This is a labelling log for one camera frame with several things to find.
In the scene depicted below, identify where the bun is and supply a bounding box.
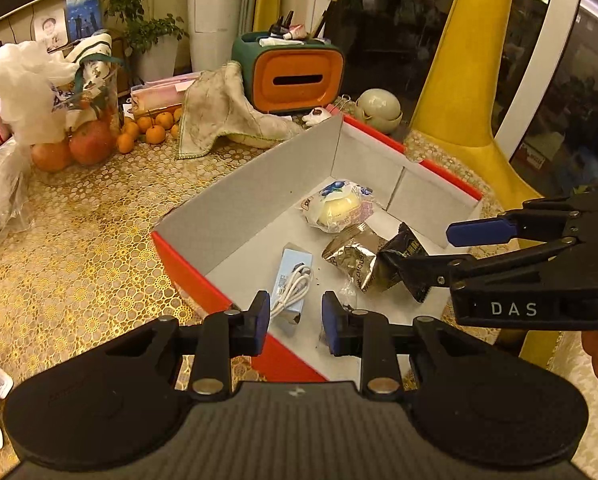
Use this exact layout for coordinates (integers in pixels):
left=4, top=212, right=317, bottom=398
left=303, top=179, right=378, bottom=234

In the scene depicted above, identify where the white cloth bag green trim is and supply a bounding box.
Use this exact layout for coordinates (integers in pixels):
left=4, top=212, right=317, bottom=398
left=73, top=32, right=126, bottom=107

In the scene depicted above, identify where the pale green teapot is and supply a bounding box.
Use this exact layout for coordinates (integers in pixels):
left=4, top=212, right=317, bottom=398
left=354, top=88, right=404, bottom=135

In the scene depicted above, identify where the beige dish cloth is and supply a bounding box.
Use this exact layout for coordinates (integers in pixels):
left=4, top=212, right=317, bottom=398
left=175, top=60, right=308, bottom=161

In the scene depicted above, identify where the round desktop with lace cloth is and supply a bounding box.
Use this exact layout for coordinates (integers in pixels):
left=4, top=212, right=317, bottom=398
left=0, top=125, right=598, bottom=466

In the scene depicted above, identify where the pile of small tangerines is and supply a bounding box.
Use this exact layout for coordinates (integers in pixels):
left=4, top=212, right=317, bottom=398
left=116, top=109, right=186, bottom=154

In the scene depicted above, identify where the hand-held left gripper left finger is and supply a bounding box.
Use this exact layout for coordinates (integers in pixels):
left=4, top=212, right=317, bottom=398
left=149, top=290, right=272, bottom=402

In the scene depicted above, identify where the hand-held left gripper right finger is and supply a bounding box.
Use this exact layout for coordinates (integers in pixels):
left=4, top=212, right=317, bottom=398
left=320, top=290, right=448, bottom=402

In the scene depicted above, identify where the green and orange tissue box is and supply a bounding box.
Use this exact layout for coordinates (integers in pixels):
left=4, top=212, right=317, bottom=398
left=230, top=31, right=345, bottom=116

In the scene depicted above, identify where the glass jar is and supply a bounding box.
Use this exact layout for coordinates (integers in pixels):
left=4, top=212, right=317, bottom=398
left=65, top=66, right=122, bottom=137

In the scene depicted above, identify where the small light blue carton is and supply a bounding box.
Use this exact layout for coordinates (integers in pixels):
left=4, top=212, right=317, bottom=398
left=268, top=242, right=314, bottom=324

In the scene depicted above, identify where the white window frame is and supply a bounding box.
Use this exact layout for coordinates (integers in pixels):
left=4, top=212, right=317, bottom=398
left=493, top=0, right=598, bottom=144

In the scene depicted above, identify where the clear plastic bag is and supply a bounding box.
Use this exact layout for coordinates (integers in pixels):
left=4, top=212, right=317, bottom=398
left=0, top=136, right=32, bottom=234

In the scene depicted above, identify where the red cardboard box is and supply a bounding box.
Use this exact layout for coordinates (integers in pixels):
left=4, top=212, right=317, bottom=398
left=150, top=112, right=484, bottom=384

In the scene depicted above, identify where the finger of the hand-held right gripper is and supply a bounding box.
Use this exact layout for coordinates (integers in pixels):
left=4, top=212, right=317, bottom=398
left=446, top=209, right=581, bottom=249
left=379, top=235, right=581, bottom=290

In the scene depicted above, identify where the silver foil snack packet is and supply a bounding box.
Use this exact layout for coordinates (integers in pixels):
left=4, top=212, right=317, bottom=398
left=321, top=222, right=406, bottom=294

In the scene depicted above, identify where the small white ceramic figure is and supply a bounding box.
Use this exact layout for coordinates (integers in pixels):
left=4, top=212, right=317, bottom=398
left=301, top=106, right=331, bottom=126

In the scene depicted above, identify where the green potted plant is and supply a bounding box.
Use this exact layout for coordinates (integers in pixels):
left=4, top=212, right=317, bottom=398
left=78, top=0, right=191, bottom=84

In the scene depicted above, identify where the portrait photo frame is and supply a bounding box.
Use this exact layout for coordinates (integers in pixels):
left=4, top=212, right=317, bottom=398
left=32, top=2, right=70, bottom=54

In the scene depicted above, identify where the white tower air conditioner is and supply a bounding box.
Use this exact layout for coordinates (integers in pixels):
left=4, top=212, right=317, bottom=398
left=186, top=0, right=261, bottom=74

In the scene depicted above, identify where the black snack packet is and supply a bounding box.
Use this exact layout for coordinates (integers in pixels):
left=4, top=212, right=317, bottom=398
left=378, top=222, right=438, bottom=304

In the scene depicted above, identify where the large white plastic bag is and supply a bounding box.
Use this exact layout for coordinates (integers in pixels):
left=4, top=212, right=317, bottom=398
left=0, top=40, right=80, bottom=144

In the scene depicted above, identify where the yellow plastic furniture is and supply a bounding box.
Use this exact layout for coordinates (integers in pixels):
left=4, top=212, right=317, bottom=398
left=409, top=0, right=561, bottom=372

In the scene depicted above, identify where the white charging cable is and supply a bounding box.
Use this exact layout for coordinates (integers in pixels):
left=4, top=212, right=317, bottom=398
left=269, top=265, right=313, bottom=319

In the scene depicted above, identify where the flat pink packet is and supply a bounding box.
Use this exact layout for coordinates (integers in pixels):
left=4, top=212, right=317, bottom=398
left=130, top=72, right=203, bottom=117

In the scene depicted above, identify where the blue picture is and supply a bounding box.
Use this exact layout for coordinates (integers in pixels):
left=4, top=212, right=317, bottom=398
left=66, top=0, right=102, bottom=41

